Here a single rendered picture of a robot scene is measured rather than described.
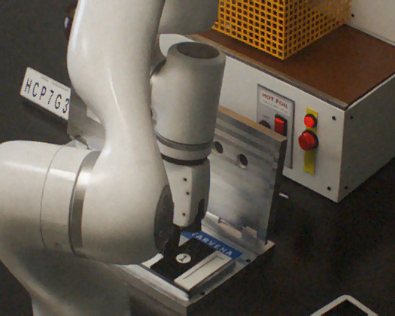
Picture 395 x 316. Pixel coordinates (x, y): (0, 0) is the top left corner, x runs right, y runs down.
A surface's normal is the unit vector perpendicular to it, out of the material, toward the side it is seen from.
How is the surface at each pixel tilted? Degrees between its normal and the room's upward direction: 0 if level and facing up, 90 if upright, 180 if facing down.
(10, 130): 0
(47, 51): 0
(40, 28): 0
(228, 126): 81
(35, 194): 52
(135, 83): 57
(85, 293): 27
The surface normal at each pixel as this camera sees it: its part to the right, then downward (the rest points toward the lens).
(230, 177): -0.66, 0.29
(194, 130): 0.25, 0.47
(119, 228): -0.04, 0.22
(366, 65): 0.00, -0.81
